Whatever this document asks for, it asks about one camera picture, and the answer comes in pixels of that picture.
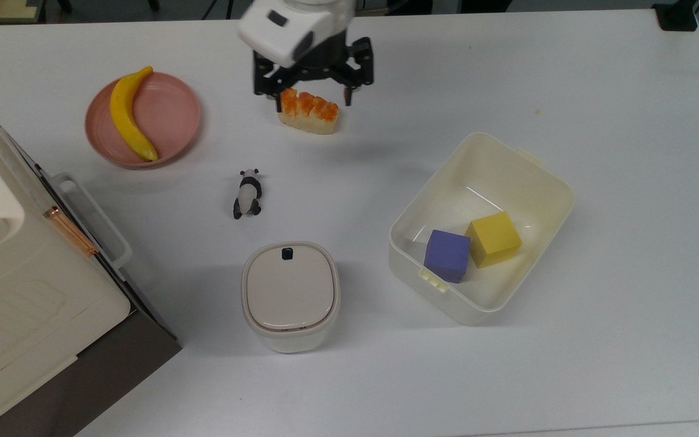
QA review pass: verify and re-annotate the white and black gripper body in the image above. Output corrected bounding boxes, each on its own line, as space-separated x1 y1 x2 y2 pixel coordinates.
239 0 356 83

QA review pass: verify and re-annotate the purple cube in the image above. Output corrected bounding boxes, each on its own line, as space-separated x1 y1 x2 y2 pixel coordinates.
424 229 471 284

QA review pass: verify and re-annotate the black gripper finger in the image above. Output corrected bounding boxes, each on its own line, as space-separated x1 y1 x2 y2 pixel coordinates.
253 52 292 113
334 36 375 107

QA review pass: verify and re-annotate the black pole stand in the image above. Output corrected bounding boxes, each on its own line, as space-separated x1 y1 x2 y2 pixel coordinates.
652 0 699 32

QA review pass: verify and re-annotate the copper cabinet handle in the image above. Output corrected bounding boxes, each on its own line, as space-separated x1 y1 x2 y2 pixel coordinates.
43 205 98 257

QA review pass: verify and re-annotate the white lidded bin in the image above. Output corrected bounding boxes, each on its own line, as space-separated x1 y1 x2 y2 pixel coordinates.
240 241 342 354

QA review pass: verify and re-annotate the cream plastic box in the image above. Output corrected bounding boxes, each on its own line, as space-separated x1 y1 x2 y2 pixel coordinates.
388 132 576 327

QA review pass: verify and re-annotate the pink plate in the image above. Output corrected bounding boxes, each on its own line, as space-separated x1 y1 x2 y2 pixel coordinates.
84 72 201 169

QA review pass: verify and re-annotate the cream toy cabinet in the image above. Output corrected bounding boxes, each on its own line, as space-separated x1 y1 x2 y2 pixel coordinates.
0 88 133 435

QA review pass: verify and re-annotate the panda toy figure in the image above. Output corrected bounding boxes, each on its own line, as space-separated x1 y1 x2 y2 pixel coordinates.
232 168 263 220

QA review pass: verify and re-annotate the orange topped toy bread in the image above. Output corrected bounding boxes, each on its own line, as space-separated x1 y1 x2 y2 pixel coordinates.
278 88 340 135

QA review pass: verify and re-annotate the yellow toy banana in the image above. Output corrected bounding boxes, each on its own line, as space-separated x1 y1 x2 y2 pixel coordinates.
110 66 160 163

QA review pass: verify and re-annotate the yellow cube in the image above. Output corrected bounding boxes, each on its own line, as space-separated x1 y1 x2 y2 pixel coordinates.
464 211 523 269

